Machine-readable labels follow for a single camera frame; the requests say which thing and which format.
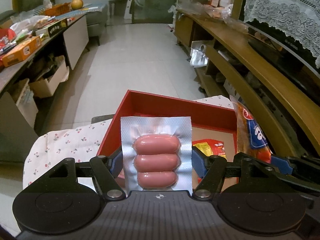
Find red yellow snack packet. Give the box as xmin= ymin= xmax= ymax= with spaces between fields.
xmin=191 ymin=139 xmax=226 ymax=182

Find blue orange chicken leg packet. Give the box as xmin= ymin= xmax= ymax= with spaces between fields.
xmin=230 ymin=96 xmax=272 ymax=163

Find vacuum packed sausages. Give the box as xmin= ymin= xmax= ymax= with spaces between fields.
xmin=120 ymin=116 xmax=193 ymax=192

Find red cardboard box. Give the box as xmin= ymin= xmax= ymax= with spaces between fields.
xmin=98 ymin=90 xmax=236 ymax=160

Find cherry print tablecloth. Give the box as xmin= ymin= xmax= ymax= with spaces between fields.
xmin=22 ymin=94 xmax=234 ymax=190

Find wooden tv cabinet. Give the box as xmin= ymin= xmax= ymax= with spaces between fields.
xmin=176 ymin=9 xmax=319 ymax=156

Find white storage box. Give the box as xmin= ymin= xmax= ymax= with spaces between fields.
xmin=29 ymin=56 xmax=69 ymax=98

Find television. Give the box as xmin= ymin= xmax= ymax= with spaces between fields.
xmin=247 ymin=19 xmax=320 ymax=100

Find silver gift bag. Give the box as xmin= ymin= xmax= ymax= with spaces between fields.
xmin=190 ymin=41 xmax=213 ymax=68

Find orange cardboard box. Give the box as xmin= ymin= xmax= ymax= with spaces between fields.
xmin=2 ymin=36 xmax=41 ymax=67

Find grey sofa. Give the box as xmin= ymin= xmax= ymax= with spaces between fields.
xmin=84 ymin=3 xmax=108 ymax=45

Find black snack box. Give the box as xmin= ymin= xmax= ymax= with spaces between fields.
xmin=35 ymin=18 xmax=67 ymax=39

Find dark coffee table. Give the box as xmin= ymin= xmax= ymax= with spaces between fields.
xmin=1 ymin=15 xmax=89 ymax=137

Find white lace cloth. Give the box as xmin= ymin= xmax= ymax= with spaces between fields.
xmin=244 ymin=0 xmax=319 ymax=69

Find red plastic bag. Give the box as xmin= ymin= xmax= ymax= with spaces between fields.
xmin=0 ymin=28 xmax=16 ymax=48

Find orange plastic basket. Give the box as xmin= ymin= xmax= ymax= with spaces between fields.
xmin=42 ymin=3 xmax=70 ymax=17

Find yellow pomelo fruit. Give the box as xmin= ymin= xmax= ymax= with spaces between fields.
xmin=71 ymin=0 xmax=84 ymax=10

